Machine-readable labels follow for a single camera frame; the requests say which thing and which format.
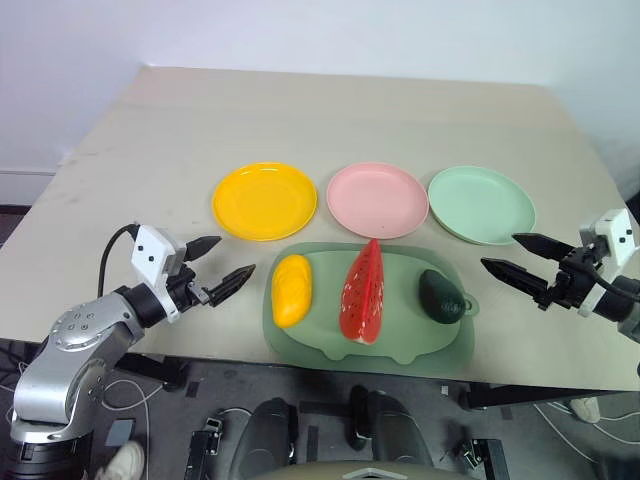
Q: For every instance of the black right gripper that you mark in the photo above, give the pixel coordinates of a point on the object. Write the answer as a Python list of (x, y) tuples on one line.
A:
[(575, 280)]

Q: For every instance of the dark rounded right leg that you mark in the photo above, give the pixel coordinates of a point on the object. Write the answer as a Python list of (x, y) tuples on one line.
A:
[(395, 430)]

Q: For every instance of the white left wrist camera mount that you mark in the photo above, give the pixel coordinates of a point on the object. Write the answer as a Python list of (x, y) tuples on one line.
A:
[(152, 260)]

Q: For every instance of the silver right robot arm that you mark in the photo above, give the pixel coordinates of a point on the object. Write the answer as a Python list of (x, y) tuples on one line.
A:
[(624, 305)]

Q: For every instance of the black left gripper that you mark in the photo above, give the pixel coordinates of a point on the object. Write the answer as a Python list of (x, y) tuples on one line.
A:
[(186, 286)]

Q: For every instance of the red watermelon slice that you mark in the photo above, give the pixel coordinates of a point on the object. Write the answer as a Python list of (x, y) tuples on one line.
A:
[(363, 295)]

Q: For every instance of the pink plate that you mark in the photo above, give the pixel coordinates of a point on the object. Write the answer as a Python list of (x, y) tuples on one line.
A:
[(377, 199)]

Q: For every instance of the yellow mango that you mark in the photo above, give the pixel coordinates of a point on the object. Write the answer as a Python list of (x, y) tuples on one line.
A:
[(292, 290)]

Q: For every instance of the dark green avocado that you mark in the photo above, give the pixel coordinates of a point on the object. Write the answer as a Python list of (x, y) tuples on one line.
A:
[(440, 297)]

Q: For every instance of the green cutting board tray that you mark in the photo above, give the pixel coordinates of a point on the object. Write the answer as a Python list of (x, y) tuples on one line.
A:
[(400, 325)]

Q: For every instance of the yellow plate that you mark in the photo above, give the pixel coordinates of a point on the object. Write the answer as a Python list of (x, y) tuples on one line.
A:
[(265, 201)]

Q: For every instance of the white shoe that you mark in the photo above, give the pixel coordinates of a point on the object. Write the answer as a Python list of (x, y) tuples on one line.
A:
[(586, 409), (125, 460)]

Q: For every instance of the green plate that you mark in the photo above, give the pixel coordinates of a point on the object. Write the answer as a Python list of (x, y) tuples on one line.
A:
[(481, 205)]

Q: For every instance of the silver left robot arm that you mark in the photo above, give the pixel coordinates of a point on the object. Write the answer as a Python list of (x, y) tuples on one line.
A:
[(75, 345)]

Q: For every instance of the dark rounded leg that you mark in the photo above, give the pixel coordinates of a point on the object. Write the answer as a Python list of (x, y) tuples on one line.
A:
[(262, 435), (395, 430)]

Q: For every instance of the dark rounded left leg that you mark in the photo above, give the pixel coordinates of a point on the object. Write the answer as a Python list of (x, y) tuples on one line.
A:
[(262, 435)]

